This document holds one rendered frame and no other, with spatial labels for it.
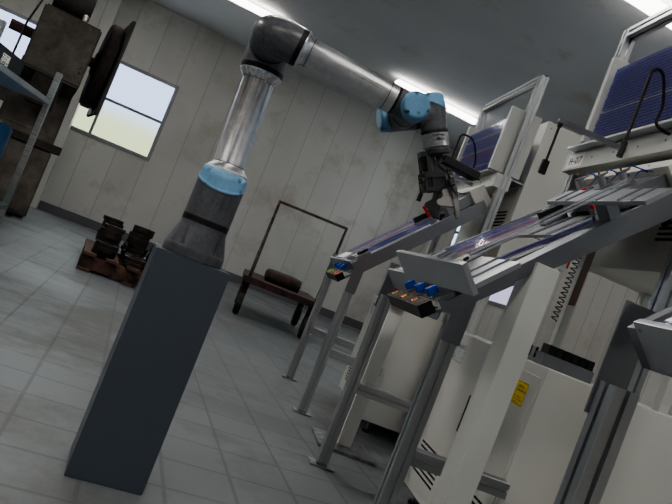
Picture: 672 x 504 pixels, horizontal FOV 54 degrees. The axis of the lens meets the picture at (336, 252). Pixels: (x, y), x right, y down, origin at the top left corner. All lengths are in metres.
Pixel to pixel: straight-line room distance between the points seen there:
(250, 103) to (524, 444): 1.12
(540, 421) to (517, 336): 0.39
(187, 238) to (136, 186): 8.14
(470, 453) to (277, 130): 8.72
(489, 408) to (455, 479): 0.17
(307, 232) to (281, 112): 1.82
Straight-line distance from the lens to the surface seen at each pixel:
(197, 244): 1.57
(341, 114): 10.23
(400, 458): 1.67
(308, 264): 10.07
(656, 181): 1.96
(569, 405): 1.84
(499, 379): 1.48
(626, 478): 1.97
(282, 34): 1.68
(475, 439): 1.49
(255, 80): 1.78
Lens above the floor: 0.64
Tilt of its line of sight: 2 degrees up
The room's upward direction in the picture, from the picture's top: 22 degrees clockwise
